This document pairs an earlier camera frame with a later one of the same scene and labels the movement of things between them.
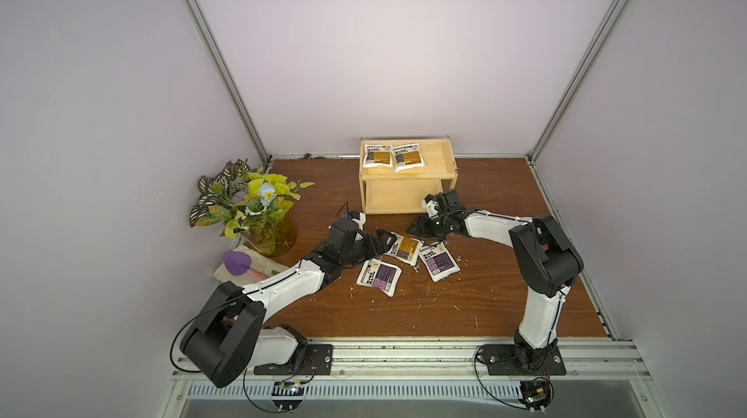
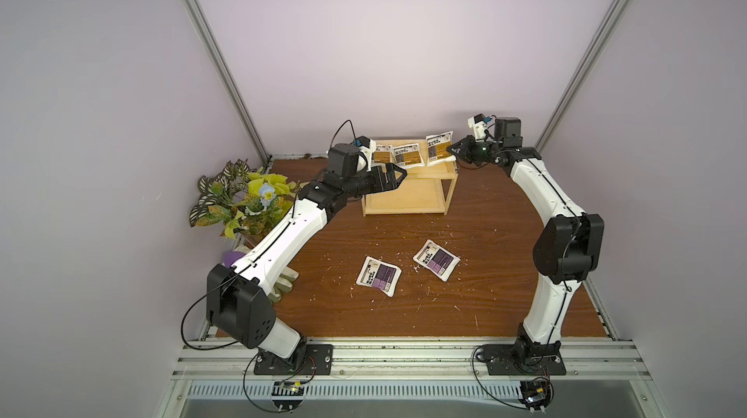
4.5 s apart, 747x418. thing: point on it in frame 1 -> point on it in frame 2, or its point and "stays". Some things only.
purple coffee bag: x=439 y=261 stays
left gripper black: x=377 y=249 -> x=387 y=185
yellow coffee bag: x=405 y=249 -> x=438 y=149
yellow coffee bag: x=375 y=155 stays
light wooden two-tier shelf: x=385 y=191 stays
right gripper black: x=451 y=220 -> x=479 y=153
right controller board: x=535 y=395 stays
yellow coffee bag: x=407 y=156 stays
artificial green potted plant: x=251 y=204 stays
